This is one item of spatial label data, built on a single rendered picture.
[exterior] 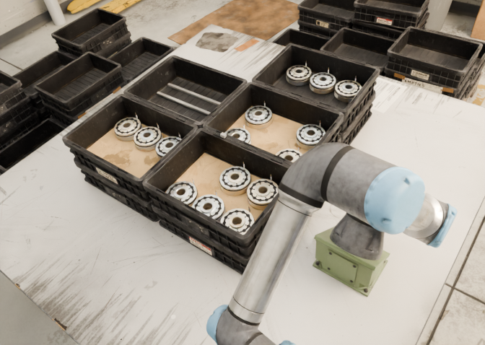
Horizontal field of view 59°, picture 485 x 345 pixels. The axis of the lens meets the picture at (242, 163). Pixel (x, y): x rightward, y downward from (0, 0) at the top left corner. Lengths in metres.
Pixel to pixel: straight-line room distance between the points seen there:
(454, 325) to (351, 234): 1.04
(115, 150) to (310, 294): 0.86
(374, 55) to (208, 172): 1.64
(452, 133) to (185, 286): 1.16
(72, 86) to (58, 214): 1.18
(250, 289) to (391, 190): 0.34
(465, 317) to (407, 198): 1.47
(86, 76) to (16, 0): 1.95
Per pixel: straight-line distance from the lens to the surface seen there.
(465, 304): 2.24
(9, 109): 2.76
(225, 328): 0.93
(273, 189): 1.35
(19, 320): 2.44
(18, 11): 4.62
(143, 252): 1.49
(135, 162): 1.58
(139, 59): 3.00
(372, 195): 0.76
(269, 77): 1.77
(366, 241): 1.23
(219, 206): 1.33
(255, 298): 0.89
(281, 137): 1.56
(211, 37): 2.42
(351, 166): 0.78
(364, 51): 2.85
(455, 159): 1.76
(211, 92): 1.81
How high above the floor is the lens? 1.90
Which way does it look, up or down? 46 degrees down
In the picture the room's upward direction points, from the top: 8 degrees counter-clockwise
